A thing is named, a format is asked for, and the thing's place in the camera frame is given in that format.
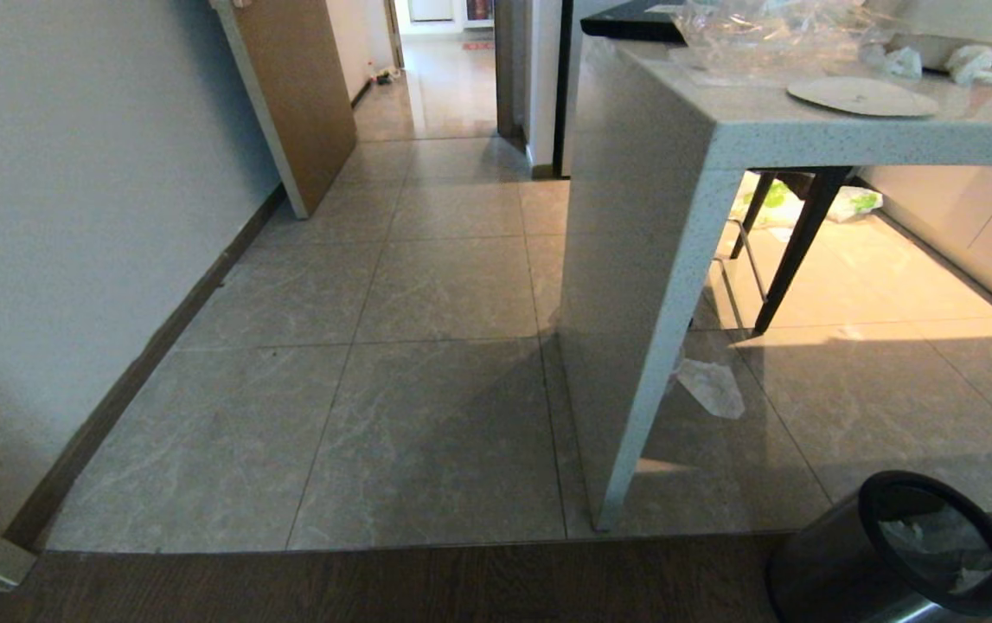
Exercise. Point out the beige cabinet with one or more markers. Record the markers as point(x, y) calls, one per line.
point(971, 234)

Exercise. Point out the black round trash bin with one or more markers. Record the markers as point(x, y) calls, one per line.
point(824, 571)

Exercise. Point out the grey speckled stone table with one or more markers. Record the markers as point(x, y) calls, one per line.
point(651, 216)

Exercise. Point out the white green plastic bag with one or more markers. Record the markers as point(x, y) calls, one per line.
point(854, 203)

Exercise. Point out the white container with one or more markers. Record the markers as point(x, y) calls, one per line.
point(945, 26)

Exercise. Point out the crumpled plastic wrap on floor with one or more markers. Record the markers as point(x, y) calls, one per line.
point(712, 387)

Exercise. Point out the round white plate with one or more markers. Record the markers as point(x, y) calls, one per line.
point(861, 96)

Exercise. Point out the crumpled white tissue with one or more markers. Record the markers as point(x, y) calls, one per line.
point(969, 63)

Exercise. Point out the clear crumpled plastic bag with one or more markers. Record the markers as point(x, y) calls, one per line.
point(764, 35)

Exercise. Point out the brown wooden door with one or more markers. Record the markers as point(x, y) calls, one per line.
point(301, 95)

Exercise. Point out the black tray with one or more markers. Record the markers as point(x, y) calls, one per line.
point(634, 22)

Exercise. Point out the clear trash bag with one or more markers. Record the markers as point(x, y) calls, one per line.
point(937, 545)

